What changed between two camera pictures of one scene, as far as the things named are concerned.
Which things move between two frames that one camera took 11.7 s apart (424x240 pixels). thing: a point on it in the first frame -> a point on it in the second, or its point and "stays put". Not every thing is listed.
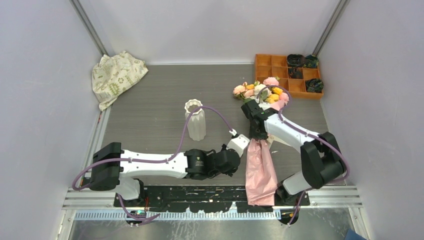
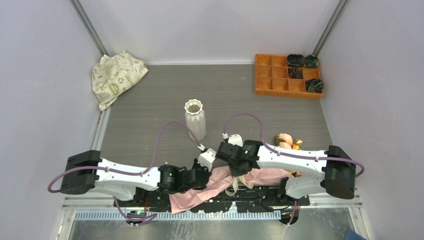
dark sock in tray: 294,73 stays put
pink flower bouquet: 261,181 -> 221,178
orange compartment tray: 293,78 stays put
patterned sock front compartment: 314,85 stays put
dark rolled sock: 295,60 stays put
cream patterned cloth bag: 111,75 stays put
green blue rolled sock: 311,61 stays put
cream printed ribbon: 270,139 -> 241,178
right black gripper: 254,135 -> 235,173
